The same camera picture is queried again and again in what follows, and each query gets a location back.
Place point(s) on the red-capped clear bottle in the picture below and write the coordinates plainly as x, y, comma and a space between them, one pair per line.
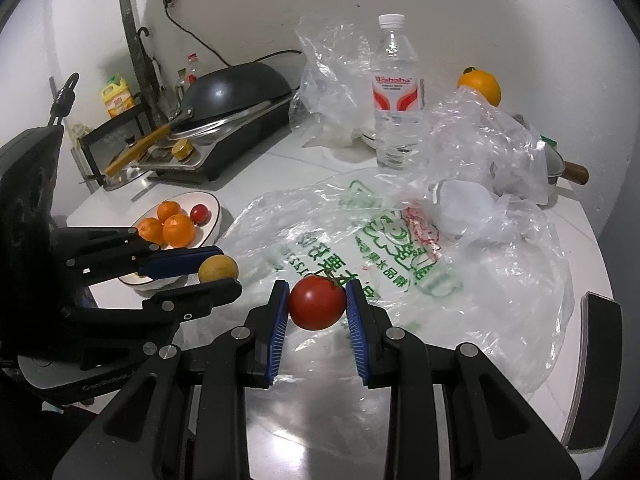
192, 70

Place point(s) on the black smartphone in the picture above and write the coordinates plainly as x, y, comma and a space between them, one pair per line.
595, 370

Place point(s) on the clear water bottle red label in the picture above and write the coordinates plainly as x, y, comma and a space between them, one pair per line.
395, 95

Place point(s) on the dark vertical pipe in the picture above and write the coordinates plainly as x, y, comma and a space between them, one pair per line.
127, 20

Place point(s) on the black umbrella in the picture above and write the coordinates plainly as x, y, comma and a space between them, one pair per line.
150, 70

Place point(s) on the black metal rack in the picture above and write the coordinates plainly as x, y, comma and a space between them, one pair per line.
107, 135

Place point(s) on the red cherry tomato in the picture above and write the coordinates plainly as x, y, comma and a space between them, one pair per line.
316, 304
200, 213

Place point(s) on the cooking oil bottle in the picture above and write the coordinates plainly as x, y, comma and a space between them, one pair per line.
181, 85

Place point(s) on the white plate black rim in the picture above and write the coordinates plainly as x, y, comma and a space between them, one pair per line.
213, 216

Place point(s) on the crumpled clear plastic bag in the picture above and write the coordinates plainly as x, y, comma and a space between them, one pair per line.
480, 130

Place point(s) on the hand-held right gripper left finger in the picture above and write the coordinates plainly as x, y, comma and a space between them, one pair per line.
277, 340

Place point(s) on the large orange with stalk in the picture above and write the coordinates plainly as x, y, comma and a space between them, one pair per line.
482, 85

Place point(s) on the white bowl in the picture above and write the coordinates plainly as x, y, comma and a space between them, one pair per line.
369, 139

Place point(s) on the small orange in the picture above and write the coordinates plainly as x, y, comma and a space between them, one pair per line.
179, 231
168, 210
150, 229

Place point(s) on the yellow-green round fruit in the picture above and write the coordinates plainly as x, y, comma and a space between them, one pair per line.
218, 269

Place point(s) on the green printed plastic bag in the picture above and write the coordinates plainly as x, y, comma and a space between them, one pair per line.
350, 240

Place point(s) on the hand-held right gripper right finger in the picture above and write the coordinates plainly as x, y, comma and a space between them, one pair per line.
357, 340

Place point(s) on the steel tabletop stove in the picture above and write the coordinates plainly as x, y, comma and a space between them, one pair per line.
240, 135

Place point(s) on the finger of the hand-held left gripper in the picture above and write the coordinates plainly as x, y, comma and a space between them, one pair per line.
180, 262
210, 294

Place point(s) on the steel pot lid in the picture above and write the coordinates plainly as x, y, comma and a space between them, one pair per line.
125, 180

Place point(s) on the yellow oil jug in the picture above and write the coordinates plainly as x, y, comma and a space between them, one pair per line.
117, 100

